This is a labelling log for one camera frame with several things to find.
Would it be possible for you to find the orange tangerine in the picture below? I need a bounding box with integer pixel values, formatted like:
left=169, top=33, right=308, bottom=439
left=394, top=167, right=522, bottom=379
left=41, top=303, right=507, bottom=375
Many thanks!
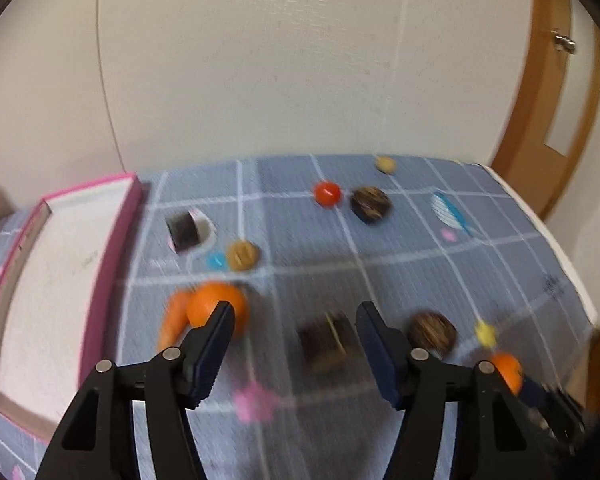
left=186, top=282, right=250, bottom=337
left=490, top=352, right=524, bottom=396

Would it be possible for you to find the orange carrot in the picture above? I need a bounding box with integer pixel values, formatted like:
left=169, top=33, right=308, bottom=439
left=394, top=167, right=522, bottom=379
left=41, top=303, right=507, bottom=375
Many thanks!
left=157, top=288, right=194, bottom=352

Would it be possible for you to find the dark eggplant slice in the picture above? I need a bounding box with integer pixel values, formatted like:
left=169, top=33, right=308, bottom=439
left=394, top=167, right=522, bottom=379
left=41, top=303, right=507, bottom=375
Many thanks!
left=297, top=311, right=360, bottom=374
left=166, top=211, right=200, bottom=254

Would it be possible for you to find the dark shiitake mushroom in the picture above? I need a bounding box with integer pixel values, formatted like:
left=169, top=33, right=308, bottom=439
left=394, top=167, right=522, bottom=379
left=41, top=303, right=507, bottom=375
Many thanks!
left=349, top=186, right=392, bottom=224

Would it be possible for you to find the small tan round fruit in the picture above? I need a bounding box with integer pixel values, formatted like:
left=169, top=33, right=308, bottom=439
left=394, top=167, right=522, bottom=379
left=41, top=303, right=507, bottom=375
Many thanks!
left=375, top=156, right=396, bottom=174

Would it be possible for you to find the red cherry tomato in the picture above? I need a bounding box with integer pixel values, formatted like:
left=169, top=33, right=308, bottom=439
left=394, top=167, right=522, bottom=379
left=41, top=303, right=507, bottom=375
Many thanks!
left=313, top=181, right=342, bottom=208

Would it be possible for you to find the pink shallow box tray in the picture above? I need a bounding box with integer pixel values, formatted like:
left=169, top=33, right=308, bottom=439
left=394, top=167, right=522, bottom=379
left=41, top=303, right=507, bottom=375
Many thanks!
left=0, top=174, right=143, bottom=441

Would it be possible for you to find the grey checked play mat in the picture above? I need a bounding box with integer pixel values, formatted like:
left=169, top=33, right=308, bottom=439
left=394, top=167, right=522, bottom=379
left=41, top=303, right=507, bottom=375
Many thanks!
left=0, top=155, right=596, bottom=479

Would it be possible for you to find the metal door latch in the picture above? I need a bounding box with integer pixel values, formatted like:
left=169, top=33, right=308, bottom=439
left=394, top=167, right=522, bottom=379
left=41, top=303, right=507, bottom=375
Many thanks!
left=552, top=30, right=577, bottom=55

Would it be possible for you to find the wooden door frame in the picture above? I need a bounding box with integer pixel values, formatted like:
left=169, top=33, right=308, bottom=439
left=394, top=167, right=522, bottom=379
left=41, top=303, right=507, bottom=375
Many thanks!
left=491, top=0, right=600, bottom=220

